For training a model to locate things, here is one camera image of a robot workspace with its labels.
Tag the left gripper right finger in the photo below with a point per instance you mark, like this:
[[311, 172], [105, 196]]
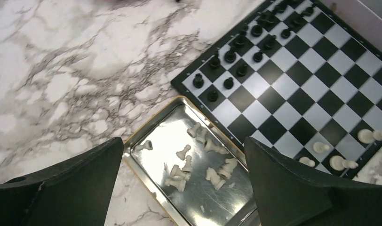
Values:
[[289, 193]]

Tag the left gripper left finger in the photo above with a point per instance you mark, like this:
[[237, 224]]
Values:
[[74, 192]]

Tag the white chess piece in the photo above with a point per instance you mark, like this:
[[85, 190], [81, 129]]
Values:
[[320, 147], [307, 161]]

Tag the white pawn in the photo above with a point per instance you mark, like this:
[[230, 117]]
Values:
[[339, 163]]

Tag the gold tin with white pieces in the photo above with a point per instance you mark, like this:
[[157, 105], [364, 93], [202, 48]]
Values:
[[197, 175]]

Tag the black and white chessboard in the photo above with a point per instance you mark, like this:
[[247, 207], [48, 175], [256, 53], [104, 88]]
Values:
[[291, 74]]

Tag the empty silver metal tin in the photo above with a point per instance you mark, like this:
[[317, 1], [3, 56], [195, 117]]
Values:
[[364, 16]]

